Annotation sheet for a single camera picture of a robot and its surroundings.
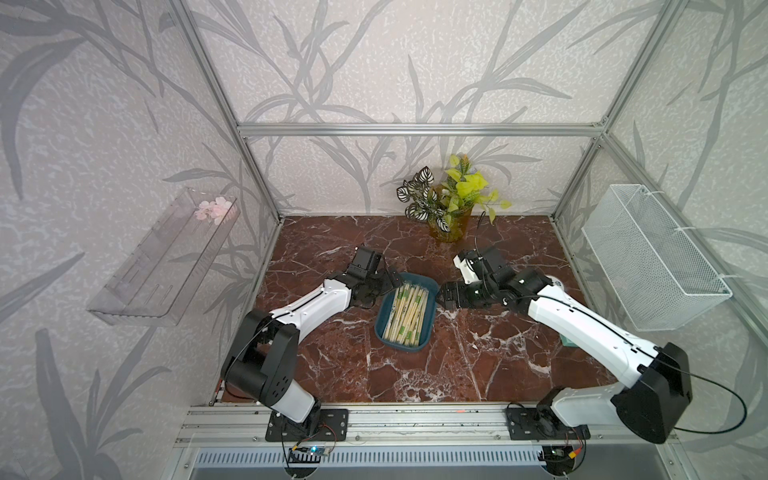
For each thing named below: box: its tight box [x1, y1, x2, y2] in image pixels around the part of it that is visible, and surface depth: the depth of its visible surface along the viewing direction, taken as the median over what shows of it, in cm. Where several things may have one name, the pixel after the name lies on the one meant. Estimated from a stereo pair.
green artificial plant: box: [396, 154, 512, 232], surface depth 98 cm
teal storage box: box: [374, 272, 439, 352], surface depth 93 cm
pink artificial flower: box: [194, 196, 238, 225], surface depth 78 cm
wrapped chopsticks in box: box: [383, 283, 429, 347], surface depth 93 cm
